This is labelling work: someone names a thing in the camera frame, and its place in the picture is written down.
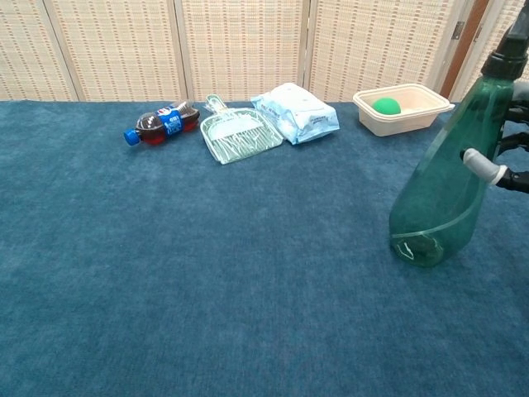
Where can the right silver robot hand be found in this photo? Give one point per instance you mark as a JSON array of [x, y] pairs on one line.
[[481, 165]]

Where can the green spray bottle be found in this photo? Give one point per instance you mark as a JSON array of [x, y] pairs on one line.
[[446, 194]]

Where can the cola bottle with blue cap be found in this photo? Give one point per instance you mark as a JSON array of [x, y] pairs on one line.
[[157, 126]]

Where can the beige plastic container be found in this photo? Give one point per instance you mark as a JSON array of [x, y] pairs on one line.
[[396, 123]]

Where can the green ball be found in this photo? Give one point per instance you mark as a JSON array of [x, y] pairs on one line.
[[386, 105]]

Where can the metal screen hinge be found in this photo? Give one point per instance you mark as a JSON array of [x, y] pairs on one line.
[[478, 32], [456, 30]]

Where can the narrow bamboo folding screen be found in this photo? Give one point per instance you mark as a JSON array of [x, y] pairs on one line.
[[498, 16]]

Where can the light blue wet wipes pack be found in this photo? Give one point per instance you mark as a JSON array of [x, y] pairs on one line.
[[301, 113]]

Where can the pale green dustpan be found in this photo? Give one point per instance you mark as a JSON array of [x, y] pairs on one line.
[[235, 136]]

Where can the wide bamboo folding screen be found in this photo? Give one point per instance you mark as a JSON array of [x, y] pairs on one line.
[[239, 45]]

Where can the blue carpet table mat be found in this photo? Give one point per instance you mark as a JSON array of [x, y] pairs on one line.
[[206, 269]]

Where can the brown wooden post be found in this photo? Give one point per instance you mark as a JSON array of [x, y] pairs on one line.
[[465, 49]]

